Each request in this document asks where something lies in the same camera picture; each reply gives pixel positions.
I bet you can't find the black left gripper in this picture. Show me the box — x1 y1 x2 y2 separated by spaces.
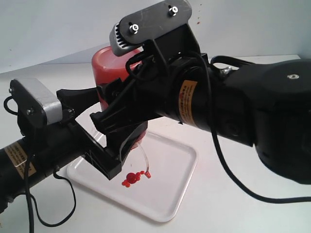
17 87 121 180

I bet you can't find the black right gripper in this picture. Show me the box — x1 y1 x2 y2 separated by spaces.
90 24 209 134

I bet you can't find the red squeeze sauce bottle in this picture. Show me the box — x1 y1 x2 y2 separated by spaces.
91 46 153 178

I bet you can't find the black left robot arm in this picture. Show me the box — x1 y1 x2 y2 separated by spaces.
0 80 125 210

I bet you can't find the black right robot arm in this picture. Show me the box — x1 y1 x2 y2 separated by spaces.
91 24 311 184

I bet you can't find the red sauce puddle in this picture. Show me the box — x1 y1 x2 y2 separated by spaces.
121 171 151 188

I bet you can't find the white rectangular plastic tray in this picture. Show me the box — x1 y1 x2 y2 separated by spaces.
67 131 198 222

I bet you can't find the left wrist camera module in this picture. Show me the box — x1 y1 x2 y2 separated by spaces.
10 78 63 129

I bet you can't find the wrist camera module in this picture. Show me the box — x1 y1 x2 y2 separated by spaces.
109 0 192 57
10 78 63 129

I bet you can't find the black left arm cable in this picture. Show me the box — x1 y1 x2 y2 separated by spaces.
3 96 77 233

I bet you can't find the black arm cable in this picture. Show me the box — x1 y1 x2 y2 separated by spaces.
3 96 77 233
125 52 311 203

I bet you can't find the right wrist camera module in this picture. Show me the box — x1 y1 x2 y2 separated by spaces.
109 0 192 57

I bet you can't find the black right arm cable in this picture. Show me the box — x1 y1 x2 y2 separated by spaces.
125 52 311 203

